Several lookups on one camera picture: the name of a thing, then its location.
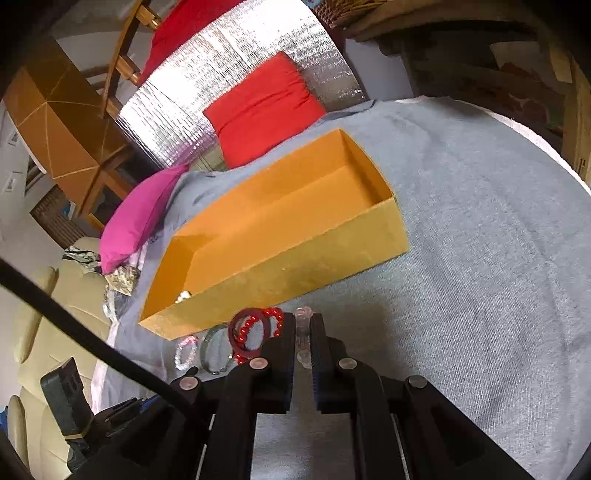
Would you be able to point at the metal bangle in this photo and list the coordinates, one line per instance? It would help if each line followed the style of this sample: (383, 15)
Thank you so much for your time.
(203, 350)

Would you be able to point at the cream leather sofa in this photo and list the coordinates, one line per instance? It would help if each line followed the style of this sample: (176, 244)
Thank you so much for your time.
(41, 350)

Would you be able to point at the red cushion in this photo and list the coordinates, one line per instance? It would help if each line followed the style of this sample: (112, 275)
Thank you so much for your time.
(263, 110)
(184, 32)

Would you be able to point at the wooden chair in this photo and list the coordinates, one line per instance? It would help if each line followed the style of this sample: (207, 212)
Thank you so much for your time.
(130, 70)

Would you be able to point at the black white crumpled cloth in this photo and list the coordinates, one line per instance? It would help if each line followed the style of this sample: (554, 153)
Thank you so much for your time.
(81, 257)

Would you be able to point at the grey blanket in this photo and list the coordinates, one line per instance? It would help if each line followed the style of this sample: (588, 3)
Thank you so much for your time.
(461, 230)

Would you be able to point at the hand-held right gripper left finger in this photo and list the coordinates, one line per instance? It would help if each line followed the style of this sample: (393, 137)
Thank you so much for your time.
(281, 369)

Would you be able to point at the silver foil sheet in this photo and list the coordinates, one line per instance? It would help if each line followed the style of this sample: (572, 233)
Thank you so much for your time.
(184, 106)

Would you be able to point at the orange cardboard box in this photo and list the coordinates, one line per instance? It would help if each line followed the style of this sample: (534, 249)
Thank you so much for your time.
(286, 277)

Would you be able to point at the patterned crumpled cloth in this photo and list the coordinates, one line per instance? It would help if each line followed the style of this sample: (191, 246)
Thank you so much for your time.
(121, 279)

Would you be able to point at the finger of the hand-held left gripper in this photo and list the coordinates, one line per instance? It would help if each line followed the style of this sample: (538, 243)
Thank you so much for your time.
(127, 407)

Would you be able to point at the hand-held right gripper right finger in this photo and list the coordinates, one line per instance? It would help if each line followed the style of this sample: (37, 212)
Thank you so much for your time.
(323, 369)

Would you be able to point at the dark red bangle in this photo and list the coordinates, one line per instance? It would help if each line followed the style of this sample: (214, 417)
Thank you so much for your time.
(244, 313)

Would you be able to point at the orange wooden cabinet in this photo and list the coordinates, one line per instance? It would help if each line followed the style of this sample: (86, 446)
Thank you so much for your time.
(51, 120)

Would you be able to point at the dark wooden furniture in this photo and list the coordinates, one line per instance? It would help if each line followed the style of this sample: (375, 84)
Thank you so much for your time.
(461, 60)

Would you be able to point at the pink cushion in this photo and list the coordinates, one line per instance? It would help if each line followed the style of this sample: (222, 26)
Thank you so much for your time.
(134, 221)

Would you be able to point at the wicker basket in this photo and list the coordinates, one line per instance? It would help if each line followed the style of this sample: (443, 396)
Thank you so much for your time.
(341, 11)

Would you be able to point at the light pink bed sheet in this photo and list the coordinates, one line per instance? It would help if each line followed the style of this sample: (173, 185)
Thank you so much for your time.
(99, 383)

